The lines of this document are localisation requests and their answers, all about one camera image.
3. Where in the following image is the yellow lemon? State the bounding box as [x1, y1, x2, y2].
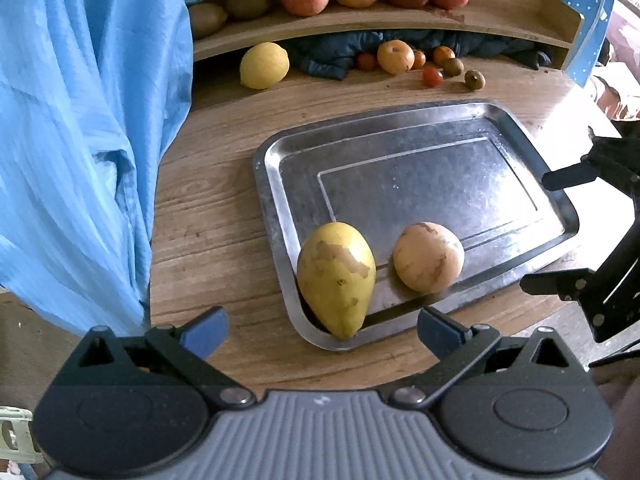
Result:
[240, 42, 291, 91]

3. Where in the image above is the light blue cloth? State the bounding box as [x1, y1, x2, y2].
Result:
[0, 0, 196, 338]

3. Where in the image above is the yellow pear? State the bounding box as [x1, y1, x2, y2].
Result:
[296, 221, 377, 341]

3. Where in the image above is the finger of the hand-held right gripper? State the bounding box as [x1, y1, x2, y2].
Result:
[542, 135, 640, 196]
[520, 240, 640, 343]

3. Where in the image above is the pale green plastic object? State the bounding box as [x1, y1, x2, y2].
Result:
[0, 405, 44, 464]

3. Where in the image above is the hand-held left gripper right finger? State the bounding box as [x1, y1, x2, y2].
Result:
[389, 306, 586, 408]

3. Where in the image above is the curved wooden shelf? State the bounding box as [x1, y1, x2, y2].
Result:
[187, 0, 586, 63]

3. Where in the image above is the orange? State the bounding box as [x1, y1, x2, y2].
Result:
[376, 40, 416, 75]

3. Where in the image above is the metal tray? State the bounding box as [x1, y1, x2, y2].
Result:
[252, 100, 581, 352]

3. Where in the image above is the dark blue cloth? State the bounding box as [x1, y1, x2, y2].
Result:
[285, 30, 553, 81]

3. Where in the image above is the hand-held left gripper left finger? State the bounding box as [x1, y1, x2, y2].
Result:
[65, 306, 257, 409]

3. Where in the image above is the round yellow passion fruit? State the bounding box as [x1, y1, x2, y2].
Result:
[392, 221, 465, 293]

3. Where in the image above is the brown kiwi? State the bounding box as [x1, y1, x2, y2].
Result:
[189, 2, 228, 40]
[224, 0, 272, 21]

